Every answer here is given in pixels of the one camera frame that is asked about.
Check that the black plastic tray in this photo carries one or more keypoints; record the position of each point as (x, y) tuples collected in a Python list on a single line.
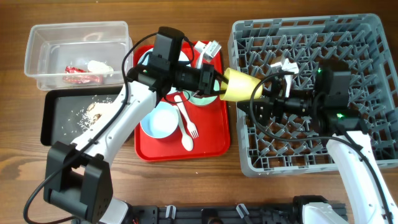
[(65, 112)]

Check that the grey dishwasher rack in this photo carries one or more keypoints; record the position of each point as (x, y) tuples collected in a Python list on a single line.
[(360, 41)]

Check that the light blue bowl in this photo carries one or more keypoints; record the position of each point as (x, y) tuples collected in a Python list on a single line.
[(161, 122)]

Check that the yellow plastic cup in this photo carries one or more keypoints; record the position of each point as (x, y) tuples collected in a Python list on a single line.
[(240, 86)]

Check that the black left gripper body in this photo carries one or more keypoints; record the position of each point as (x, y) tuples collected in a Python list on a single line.
[(198, 79)]

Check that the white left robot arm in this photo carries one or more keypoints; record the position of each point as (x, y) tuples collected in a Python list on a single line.
[(77, 176)]

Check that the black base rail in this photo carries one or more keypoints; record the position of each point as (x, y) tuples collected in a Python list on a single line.
[(271, 213)]

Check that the white plastic fork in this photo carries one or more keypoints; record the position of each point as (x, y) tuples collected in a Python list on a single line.
[(190, 125)]

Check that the mint green bowl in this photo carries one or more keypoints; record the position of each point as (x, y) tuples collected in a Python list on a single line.
[(189, 95)]

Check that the white crumpled tissue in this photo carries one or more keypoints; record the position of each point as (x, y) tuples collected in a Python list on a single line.
[(100, 67)]

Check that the food scraps and rice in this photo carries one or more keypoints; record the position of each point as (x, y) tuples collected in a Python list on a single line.
[(93, 113)]

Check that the red plastic tray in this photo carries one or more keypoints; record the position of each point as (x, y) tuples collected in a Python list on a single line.
[(211, 120)]

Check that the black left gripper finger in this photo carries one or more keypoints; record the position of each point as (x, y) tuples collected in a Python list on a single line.
[(221, 78), (218, 92)]

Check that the light blue plate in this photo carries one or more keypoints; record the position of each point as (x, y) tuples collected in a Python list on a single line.
[(145, 58)]

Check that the clear plastic bin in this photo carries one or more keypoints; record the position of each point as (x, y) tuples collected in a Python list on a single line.
[(52, 47)]

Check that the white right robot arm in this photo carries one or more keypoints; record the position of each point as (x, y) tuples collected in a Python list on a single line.
[(341, 129)]

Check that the white plastic spoon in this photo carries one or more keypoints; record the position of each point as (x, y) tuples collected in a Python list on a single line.
[(186, 140)]

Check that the red strawberry cake wrapper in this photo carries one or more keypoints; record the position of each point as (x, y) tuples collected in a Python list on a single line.
[(75, 76)]

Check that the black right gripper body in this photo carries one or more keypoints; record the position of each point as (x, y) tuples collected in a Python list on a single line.
[(299, 103)]

